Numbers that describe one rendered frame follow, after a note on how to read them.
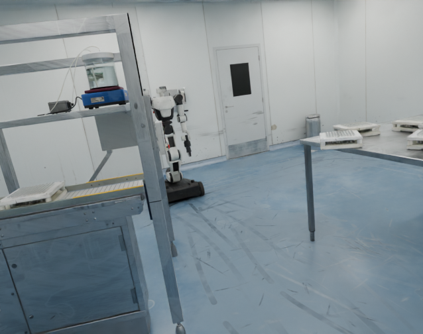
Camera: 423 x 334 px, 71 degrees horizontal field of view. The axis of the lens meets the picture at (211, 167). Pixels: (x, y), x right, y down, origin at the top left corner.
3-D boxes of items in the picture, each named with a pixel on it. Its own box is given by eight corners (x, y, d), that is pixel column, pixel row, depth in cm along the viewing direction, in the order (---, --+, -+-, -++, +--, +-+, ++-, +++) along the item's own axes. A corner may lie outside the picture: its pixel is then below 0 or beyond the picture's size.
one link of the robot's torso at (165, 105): (150, 122, 404) (145, 95, 395) (174, 118, 415) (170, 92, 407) (154, 123, 377) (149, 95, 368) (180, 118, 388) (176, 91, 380)
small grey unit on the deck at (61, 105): (77, 111, 157) (74, 99, 155) (73, 111, 150) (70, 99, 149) (53, 114, 155) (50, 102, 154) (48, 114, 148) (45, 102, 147)
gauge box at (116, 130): (143, 142, 175) (136, 108, 170) (142, 144, 165) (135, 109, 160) (105, 148, 172) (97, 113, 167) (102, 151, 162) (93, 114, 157)
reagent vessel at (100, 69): (121, 87, 160) (114, 50, 155) (118, 86, 145) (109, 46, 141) (92, 91, 158) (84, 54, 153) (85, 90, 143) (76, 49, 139)
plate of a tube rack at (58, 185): (65, 183, 168) (64, 180, 167) (50, 197, 144) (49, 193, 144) (19, 191, 164) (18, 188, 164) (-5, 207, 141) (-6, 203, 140)
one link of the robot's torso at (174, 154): (167, 162, 396) (159, 129, 400) (180, 160, 402) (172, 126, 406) (169, 160, 382) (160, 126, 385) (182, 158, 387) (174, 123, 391)
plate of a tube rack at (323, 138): (357, 132, 206) (357, 129, 206) (362, 139, 184) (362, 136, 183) (319, 135, 214) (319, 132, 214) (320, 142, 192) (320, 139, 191)
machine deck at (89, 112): (137, 109, 170) (136, 103, 169) (131, 112, 134) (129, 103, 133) (22, 126, 162) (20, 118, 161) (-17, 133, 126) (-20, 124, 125)
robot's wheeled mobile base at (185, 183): (155, 192, 440) (151, 170, 432) (188, 184, 457) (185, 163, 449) (164, 205, 381) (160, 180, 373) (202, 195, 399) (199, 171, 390)
